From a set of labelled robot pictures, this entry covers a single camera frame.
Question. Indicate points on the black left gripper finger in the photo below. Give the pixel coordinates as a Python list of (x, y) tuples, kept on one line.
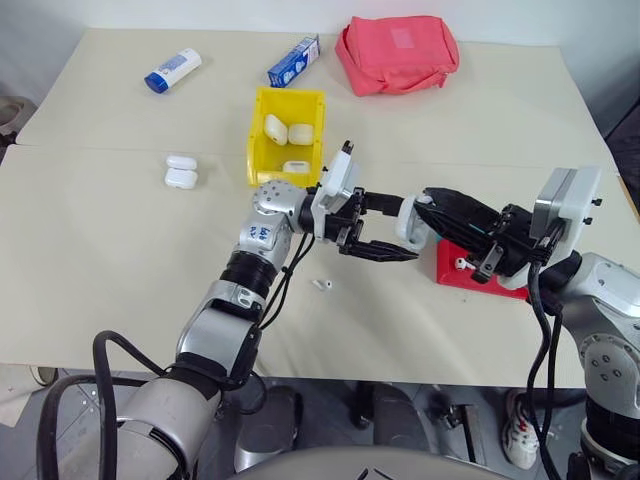
[(380, 251), (382, 204)]

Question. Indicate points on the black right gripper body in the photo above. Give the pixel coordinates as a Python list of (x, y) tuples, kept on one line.
[(512, 240)]

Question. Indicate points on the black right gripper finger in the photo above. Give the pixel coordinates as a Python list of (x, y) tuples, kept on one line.
[(465, 207), (460, 234)]

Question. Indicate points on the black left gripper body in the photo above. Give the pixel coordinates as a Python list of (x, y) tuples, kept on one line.
[(347, 225)]

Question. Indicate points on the white earbud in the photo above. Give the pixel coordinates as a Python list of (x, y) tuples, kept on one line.
[(322, 285), (460, 263), (424, 199)]

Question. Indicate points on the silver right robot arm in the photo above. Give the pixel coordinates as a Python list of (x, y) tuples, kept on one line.
[(607, 310)]

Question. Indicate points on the yellow plastic bin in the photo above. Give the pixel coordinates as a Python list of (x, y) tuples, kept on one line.
[(265, 170)]

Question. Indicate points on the red and blue stepped tray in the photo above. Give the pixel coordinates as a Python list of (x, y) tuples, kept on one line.
[(450, 275)]

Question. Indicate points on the pink fabric pouch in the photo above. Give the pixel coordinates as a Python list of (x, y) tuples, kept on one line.
[(397, 52)]

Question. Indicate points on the dark chair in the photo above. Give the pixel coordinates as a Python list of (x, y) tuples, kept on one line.
[(627, 140)]

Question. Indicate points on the person leg in jeans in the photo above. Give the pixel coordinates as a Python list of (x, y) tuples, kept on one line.
[(565, 395)]

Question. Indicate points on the dark rounded shape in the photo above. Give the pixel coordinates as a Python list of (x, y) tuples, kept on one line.
[(277, 425), (400, 415)]

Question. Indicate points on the blue and white carton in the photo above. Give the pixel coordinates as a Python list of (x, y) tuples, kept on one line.
[(294, 61)]

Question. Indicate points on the rusty metal bar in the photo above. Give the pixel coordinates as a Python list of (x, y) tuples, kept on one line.
[(475, 430)]

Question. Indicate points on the white sneaker of person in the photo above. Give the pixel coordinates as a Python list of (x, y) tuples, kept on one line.
[(520, 435)]

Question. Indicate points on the light grey robot torso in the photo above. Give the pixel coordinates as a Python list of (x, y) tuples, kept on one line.
[(370, 465)]

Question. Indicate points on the white bottle with blue cap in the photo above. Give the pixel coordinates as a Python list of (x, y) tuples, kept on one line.
[(175, 67)]

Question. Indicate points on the beige caster wheel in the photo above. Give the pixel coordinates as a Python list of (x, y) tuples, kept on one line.
[(45, 376)]

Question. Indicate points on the grey round object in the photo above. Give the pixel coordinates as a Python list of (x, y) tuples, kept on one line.
[(12, 115)]

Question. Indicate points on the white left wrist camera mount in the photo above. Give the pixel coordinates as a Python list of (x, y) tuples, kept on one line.
[(340, 175)]

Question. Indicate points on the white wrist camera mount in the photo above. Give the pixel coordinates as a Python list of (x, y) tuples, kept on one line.
[(340, 175), (570, 205)]

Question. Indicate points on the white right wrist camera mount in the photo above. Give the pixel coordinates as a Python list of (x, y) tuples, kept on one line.
[(570, 205)]

